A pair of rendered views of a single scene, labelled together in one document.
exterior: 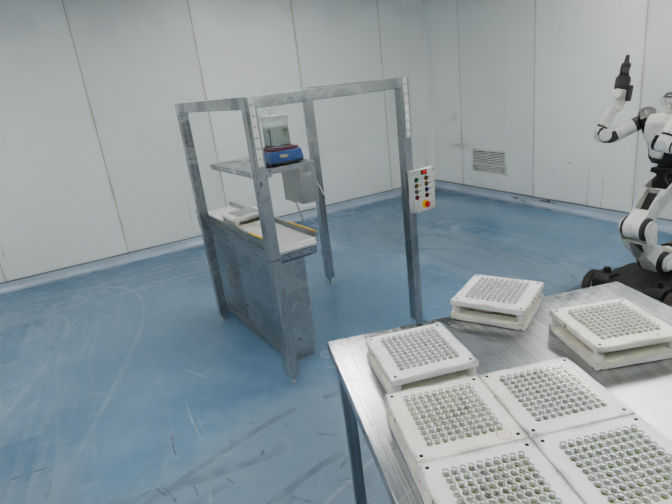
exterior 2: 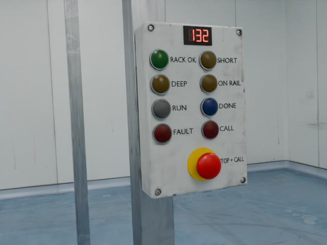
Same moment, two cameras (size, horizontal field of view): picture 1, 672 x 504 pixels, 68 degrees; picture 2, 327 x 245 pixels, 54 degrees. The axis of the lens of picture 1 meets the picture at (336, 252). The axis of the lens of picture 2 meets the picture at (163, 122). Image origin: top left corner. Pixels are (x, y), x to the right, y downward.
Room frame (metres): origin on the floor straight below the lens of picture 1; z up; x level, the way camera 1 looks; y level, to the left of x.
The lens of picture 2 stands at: (2.52, -0.61, 0.94)
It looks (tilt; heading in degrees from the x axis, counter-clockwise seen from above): 3 degrees down; 10
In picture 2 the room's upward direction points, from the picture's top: 2 degrees counter-clockwise
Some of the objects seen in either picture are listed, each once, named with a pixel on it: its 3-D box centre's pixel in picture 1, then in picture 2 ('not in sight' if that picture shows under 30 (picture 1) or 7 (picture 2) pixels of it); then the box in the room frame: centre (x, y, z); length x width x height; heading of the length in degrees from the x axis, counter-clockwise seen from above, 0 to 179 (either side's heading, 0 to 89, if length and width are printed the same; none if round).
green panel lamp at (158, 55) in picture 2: not in sight; (159, 59); (2.97, -0.53, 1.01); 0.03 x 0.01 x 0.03; 121
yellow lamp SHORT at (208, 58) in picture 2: not in sight; (208, 60); (3.02, -0.60, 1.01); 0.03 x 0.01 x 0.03; 121
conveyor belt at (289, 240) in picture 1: (248, 227); not in sight; (3.26, 0.56, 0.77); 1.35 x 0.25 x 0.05; 31
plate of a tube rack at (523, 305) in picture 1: (497, 293); not in sight; (1.56, -0.53, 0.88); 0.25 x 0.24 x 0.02; 54
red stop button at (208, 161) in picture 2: not in sight; (204, 164); (3.00, -0.59, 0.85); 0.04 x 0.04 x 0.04; 31
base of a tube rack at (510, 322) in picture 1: (497, 306); not in sight; (1.56, -0.53, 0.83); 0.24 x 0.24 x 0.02; 54
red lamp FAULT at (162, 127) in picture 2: not in sight; (162, 133); (2.97, -0.53, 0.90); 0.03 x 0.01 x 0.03; 121
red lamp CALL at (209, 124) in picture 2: not in sight; (210, 130); (3.02, -0.60, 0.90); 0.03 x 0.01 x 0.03; 121
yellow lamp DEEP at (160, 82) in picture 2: not in sight; (160, 84); (2.97, -0.53, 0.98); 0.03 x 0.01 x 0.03; 121
